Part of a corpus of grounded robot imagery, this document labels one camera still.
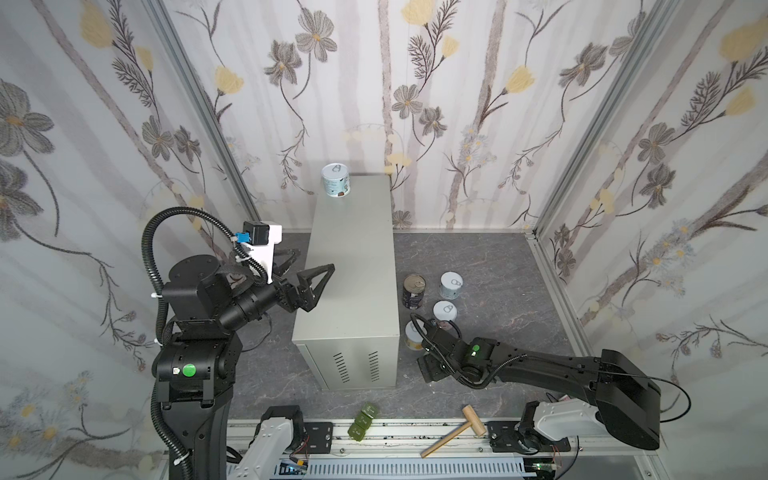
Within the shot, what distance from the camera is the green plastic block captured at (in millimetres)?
746

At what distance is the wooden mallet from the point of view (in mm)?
741

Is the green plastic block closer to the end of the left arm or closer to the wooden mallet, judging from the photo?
the wooden mallet

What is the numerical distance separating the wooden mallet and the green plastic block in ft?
0.50
